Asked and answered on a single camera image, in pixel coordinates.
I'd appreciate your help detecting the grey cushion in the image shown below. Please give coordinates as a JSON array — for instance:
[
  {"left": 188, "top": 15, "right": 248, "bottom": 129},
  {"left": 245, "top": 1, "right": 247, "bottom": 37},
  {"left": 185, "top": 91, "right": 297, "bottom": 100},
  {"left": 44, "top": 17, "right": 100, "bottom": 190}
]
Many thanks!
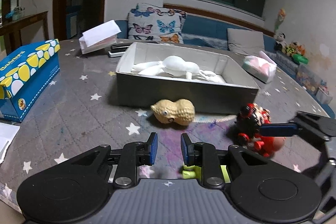
[{"left": 227, "top": 28, "right": 265, "bottom": 56}]

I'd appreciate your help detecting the blue yellow tissue box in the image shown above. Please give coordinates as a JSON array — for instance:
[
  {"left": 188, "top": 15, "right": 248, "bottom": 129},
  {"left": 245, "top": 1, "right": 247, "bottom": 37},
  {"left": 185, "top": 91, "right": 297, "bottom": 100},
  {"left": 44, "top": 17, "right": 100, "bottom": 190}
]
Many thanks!
[{"left": 0, "top": 39, "right": 60, "bottom": 122}]

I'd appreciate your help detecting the white open tissue box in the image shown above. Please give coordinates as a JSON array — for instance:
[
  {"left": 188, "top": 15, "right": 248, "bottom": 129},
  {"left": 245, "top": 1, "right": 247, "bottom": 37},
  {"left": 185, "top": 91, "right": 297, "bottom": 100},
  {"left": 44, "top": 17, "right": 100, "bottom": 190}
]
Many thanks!
[{"left": 79, "top": 20, "right": 121, "bottom": 55}]

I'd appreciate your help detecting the grey storage box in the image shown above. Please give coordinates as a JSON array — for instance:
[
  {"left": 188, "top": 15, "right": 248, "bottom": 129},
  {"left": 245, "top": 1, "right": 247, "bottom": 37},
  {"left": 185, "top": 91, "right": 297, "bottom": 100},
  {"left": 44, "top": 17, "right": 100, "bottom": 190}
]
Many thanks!
[{"left": 116, "top": 42, "right": 259, "bottom": 114}]

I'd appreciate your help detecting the red doll figurine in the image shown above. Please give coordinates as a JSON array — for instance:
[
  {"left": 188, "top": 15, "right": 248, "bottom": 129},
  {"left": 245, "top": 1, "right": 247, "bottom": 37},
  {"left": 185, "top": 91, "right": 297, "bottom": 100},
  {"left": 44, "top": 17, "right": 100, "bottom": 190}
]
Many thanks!
[{"left": 236, "top": 103, "right": 285, "bottom": 158}]

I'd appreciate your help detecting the black flat remote box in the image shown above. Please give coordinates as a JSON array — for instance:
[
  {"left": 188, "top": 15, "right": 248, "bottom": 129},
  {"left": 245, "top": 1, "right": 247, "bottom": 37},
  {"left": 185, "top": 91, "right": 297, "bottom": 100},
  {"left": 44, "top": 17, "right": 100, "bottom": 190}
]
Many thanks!
[{"left": 108, "top": 43, "right": 132, "bottom": 58}]

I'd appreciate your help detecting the round white mat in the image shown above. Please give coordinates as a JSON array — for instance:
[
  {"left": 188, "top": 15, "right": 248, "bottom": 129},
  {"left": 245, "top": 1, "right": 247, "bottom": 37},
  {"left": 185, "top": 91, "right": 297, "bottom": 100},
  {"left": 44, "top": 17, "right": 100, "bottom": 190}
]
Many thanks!
[{"left": 193, "top": 114, "right": 236, "bottom": 123}]

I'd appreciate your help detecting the butterfly print pillow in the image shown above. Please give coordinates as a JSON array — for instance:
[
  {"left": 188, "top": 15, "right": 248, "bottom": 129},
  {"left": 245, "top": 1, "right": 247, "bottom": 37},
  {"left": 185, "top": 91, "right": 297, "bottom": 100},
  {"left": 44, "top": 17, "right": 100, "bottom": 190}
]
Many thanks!
[{"left": 127, "top": 3, "right": 187, "bottom": 44}]

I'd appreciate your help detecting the white paper sheet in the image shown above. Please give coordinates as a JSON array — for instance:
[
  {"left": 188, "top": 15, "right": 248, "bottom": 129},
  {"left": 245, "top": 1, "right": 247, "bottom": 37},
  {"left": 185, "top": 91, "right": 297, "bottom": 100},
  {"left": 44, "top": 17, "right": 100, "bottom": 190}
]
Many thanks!
[{"left": 0, "top": 123, "right": 20, "bottom": 164}]

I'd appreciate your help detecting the stuffed toys pile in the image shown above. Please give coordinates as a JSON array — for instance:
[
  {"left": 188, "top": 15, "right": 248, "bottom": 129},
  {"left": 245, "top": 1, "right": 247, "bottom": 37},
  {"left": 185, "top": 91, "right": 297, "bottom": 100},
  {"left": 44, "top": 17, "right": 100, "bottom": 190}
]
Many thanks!
[{"left": 274, "top": 32, "right": 309, "bottom": 65}]

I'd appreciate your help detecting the wooden cabinet counter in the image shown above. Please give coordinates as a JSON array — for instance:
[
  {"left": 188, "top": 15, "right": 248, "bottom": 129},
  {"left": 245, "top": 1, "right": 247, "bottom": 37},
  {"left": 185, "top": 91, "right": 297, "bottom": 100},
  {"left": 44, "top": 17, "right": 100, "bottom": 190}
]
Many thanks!
[{"left": 0, "top": 11, "right": 50, "bottom": 55}]

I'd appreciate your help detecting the pink soft tissue pack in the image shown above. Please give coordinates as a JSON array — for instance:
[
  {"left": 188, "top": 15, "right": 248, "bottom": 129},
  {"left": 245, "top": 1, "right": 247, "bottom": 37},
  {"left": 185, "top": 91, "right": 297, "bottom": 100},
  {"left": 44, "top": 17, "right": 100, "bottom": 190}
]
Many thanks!
[{"left": 242, "top": 51, "right": 277, "bottom": 84}]

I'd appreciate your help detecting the beige peanut toy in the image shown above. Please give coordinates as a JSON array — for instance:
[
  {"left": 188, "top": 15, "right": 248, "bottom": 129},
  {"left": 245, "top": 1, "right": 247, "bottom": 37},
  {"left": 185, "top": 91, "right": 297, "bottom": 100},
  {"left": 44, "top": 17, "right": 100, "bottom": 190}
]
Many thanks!
[{"left": 150, "top": 99, "right": 195, "bottom": 126}]

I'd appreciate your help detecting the green round toy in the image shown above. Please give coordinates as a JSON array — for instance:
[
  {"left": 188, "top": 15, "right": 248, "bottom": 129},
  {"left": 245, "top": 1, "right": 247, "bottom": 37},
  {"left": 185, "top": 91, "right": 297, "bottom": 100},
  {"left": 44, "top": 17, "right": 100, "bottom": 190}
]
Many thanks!
[{"left": 180, "top": 164, "right": 227, "bottom": 179}]

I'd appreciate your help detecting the white plush toy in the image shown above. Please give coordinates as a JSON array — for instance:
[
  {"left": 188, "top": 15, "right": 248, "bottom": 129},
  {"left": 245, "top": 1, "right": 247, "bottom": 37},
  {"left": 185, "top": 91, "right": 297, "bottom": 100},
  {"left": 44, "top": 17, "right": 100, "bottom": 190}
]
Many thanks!
[{"left": 131, "top": 56, "right": 225, "bottom": 84}]

